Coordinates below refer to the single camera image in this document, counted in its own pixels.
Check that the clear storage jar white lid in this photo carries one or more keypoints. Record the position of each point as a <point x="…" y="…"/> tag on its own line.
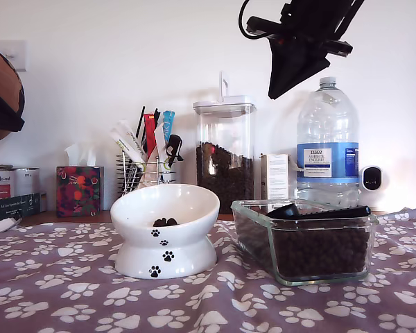
<point x="225" y="128"/>

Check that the white printed cardboard box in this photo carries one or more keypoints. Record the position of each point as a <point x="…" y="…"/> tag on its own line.
<point x="277" y="173"/>

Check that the black stirrer stick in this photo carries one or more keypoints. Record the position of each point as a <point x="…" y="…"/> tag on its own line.
<point x="140" y="121"/>

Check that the dark printed carton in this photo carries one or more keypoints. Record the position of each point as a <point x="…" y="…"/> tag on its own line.
<point x="10" y="208"/>

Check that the floral tissue box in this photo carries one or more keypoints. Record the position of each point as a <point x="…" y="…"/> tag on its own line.
<point x="78" y="190"/>

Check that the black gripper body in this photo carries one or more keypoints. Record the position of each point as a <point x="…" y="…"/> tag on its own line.
<point x="308" y="21"/>

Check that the white green-print sachet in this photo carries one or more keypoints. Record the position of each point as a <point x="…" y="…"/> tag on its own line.
<point x="132" y="137"/>
<point x="125" y="145"/>

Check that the red sachet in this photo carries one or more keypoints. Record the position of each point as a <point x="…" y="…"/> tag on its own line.
<point x="149" y="135"/>

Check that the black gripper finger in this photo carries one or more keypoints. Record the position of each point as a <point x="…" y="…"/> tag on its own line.
<point x="291" y="66"/>

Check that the purple paw-print tablecloth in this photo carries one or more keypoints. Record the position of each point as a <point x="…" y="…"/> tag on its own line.
<point x="55" y="295"/>

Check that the plain white sachet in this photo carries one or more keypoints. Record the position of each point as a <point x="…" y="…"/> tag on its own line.
<point x="160" y="142"/>

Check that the clear glass rectangular dish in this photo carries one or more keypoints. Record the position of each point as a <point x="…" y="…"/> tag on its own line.
<point x="256" y="243"/>

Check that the brown cat kibble heap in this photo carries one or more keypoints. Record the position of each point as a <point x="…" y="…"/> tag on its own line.
<point x="319" y="253"/>

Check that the white tin can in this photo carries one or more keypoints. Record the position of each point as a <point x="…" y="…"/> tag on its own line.
<point x="27" y="180"/>

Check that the white wall switch plate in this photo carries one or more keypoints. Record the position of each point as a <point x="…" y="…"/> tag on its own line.
<point x="19" y="52"/>

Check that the blue sachet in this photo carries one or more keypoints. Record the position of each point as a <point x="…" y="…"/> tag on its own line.
<point x="168" y="125"/>

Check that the dark brown stored kibble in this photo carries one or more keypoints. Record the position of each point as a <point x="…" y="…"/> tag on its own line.
<point x="229" y="187"/>

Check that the large blue-label water bottle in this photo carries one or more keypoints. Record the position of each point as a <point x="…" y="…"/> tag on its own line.
<point x="327" y="132"/>

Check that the white tin red label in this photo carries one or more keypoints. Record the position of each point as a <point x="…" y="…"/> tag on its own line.
<point x="0" y="180"/>

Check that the small white round camera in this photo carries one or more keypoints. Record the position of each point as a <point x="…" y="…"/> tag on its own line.
<point x="372" y="190"/>

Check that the white paw-print ceramic cat bowl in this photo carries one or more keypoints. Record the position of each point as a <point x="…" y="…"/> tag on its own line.
<point x="180" y="204"/>

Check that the round brown globe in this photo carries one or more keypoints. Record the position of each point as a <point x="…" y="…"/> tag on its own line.
<point x="3" y="86"/>

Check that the black plastic measuring scoop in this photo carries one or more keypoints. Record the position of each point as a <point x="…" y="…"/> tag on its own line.
<point x="287" y="211"/>

